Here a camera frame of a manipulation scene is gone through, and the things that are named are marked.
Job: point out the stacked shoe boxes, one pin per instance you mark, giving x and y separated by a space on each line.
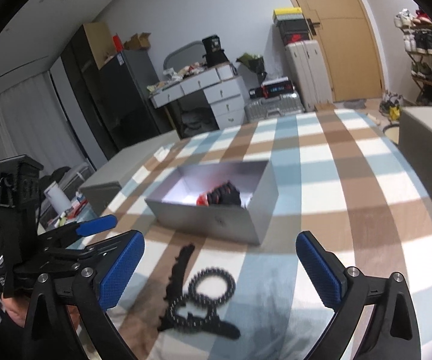
293 26

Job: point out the white drawer desk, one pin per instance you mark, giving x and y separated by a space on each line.
222 87

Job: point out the black spiral hair claw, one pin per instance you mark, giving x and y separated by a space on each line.
226 195

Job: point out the checkered plaid tablecloth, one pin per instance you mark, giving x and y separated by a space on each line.
339 177

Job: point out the grey cabinet left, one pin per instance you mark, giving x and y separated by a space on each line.
102 186

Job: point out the silver cardboard box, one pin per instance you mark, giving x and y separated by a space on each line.
174 201

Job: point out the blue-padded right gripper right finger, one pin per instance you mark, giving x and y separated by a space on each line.
392 332

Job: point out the wooden door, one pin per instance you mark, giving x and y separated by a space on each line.
347 42

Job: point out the silver flat suitcase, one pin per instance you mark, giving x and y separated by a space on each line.
274 107

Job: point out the dark refrigerator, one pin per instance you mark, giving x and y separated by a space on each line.
128 111

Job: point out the person's left hand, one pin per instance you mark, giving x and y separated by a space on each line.
16 308

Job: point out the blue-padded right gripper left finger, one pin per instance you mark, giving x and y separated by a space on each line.
92 280

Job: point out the red round flag badge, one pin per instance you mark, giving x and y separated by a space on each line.
202 200

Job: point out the shoe rack with shoes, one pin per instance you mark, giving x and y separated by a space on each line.
416 29

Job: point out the black toothed hair clip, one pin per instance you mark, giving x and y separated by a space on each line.
174 288

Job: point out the black box on suitcase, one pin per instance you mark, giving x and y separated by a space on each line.
272 88

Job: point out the white upright suitcase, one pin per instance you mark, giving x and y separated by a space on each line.
309 73

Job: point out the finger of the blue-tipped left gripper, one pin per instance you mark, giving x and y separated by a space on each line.
98 225

